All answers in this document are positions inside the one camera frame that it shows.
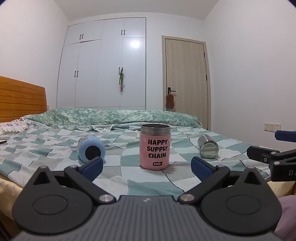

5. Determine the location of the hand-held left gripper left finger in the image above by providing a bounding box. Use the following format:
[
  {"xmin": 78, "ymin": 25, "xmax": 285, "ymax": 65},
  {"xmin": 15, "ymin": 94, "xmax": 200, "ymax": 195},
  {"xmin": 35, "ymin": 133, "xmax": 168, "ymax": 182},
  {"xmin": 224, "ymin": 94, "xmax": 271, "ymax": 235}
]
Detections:
[{"xmin": 34, "ymin": 157, "xmax": 117, "ymax": 205}]

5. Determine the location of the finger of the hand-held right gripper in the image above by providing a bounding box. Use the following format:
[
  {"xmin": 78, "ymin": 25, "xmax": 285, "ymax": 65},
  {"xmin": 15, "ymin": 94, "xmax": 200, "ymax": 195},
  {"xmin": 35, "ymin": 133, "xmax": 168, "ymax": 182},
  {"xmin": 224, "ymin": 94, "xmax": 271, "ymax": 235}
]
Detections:
[
  {"xmin": 246, "ymin": 145, "xmax": 281, "ymax": 165},
  {"xmin": 274, "ymin": 130, "xmax": 296, "ymax": 141}
]

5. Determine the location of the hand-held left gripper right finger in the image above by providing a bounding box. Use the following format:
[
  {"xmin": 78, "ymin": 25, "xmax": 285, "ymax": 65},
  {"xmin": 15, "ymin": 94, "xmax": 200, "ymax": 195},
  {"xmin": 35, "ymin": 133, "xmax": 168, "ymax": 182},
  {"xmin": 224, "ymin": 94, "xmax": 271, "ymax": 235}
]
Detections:
[{"xmin": 178, "ymin": 157, "xmax": 267, "ymax": 205}]

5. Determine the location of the light blue bottle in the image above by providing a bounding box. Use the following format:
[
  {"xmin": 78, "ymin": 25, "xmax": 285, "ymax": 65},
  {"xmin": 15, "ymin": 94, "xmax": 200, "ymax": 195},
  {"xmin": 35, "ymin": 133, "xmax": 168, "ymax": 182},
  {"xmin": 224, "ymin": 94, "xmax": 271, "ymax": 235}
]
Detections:
[{"xmin": 77, "ymin": 136, "xmax": 106, "ymax": 163}]

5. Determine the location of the stainless steel cup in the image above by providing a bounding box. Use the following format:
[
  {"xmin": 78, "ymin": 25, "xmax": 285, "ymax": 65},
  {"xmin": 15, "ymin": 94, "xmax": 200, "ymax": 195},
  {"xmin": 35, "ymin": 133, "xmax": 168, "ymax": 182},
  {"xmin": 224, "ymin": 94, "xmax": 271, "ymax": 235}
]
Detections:
[{"xmin": 197, "ymin": 134, "xmax": 220, "ymax": 159}]

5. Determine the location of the pink printed cup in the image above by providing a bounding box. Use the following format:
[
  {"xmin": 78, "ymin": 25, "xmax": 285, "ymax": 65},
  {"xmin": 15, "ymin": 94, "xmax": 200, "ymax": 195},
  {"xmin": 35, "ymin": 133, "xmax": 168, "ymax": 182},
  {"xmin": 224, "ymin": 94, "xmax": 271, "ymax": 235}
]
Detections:
[{"xmin": 139, "ymin": 123, "xmax": 172, "ymax": 171}]

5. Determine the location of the checkered bed sheet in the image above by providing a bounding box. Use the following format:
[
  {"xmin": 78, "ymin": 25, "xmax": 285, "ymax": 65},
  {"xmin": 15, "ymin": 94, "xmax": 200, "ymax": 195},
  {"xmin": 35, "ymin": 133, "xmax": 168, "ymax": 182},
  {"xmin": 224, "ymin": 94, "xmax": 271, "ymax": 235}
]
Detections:
[{"xmin": 0, "ymin": 122, "xmax": 278, "ymax": 195}]

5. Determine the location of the purple clothing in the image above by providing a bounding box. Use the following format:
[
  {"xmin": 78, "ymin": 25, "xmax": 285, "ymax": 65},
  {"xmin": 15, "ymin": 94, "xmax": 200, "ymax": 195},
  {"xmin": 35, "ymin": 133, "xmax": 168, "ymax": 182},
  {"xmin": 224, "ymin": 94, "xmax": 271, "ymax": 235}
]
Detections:
[{"xmin": 275, "ymin": 195, "xmax": 296, "ymax": 241}]

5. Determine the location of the green floral quilt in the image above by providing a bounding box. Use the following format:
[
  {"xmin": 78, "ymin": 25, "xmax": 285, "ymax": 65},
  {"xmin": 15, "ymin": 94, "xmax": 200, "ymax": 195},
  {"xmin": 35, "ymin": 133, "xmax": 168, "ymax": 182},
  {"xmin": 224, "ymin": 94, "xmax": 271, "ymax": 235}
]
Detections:
[{"xmin": 25, "ymin": 108, "xmax": 201, "ymax": 131}]

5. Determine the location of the yellow mattress cover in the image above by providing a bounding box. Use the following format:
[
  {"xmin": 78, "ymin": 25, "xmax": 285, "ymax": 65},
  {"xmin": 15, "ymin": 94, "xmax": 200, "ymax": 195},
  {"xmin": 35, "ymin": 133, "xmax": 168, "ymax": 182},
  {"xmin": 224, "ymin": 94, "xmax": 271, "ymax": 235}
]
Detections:
[{"xmin": 0, "ymin": 173, "xmax": 26, "ymax": 222}]

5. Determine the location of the wooden door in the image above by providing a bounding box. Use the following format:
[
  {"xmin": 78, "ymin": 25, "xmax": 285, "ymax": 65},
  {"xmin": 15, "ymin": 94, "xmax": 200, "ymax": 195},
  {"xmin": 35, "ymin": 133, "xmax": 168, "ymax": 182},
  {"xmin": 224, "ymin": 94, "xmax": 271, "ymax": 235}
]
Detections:
[{"xmin": 162, "ymin": 35, "xmax": 212, "ymax": 131}]

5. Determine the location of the green hanging ornament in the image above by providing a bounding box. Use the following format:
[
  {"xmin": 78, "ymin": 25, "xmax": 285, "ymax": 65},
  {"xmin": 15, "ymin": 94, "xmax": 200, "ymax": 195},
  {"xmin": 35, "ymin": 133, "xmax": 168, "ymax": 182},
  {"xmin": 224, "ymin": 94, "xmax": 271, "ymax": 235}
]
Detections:
[{"xmin": 118, "ymin": 67, "xmax": 127, "ymax": 93}]

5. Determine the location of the floral pillow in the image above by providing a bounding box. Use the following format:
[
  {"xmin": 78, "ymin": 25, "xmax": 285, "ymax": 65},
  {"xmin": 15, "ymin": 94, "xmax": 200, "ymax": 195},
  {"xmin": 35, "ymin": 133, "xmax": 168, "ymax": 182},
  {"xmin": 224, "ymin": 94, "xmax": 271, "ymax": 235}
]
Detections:
[{"xmin": 0, "ymin": 117, "xmax": 31, "ymax": 135}]

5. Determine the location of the wooden headboard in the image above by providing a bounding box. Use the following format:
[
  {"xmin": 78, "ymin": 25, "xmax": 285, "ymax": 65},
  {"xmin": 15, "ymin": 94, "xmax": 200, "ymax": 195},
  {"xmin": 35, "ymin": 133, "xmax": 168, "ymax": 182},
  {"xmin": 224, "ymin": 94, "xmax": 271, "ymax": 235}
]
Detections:
[{"xmin": 0, "ymin": 76, "xmax": 48, "ymax": 123}]

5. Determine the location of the white wardrobe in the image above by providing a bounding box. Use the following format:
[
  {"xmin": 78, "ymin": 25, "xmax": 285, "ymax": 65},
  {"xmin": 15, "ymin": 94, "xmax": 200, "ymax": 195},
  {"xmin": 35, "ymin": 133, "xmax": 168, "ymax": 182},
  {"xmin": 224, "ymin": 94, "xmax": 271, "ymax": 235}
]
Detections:
[{"xmin": 56, "ymin": 17, "xmax": 147, "ymax": 111}]

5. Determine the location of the white wall socket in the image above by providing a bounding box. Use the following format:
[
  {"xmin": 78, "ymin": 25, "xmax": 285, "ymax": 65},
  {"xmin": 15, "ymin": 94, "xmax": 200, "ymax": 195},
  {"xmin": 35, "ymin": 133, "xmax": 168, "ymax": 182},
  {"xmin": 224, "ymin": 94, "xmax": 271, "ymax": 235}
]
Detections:
[{"xmin": 264, "ymin": 123, "xmax": 281, "ymax": 133}]

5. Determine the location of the brown pouch on door handle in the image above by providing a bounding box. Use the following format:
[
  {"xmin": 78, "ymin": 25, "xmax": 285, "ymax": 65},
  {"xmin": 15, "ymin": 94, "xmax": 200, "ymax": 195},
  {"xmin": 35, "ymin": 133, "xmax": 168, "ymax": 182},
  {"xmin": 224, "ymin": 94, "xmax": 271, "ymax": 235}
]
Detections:
[{"xmin": 165, "ymin": 94, "xmax": 175, "ymax": 112}]

